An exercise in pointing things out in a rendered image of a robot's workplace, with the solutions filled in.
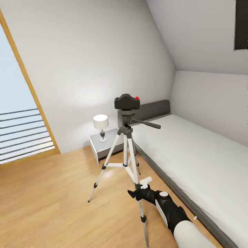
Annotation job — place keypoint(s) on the camera tripod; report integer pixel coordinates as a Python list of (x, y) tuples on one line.
[(127, 132)]

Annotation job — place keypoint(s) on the table lamp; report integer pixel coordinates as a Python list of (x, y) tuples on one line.
[(100, 125)]

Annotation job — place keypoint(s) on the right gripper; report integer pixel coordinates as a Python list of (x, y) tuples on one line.
[(140, 193)]

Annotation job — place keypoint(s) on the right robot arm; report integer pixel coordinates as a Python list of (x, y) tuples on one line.
[(186, 234)]

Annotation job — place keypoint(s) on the bed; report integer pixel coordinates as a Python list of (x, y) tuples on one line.
[(208, 171)]

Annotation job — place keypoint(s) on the digital camera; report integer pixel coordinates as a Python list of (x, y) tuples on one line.
[(127, 102)]

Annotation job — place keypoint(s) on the nightstand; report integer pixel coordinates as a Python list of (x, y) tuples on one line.
[(102, 149)]

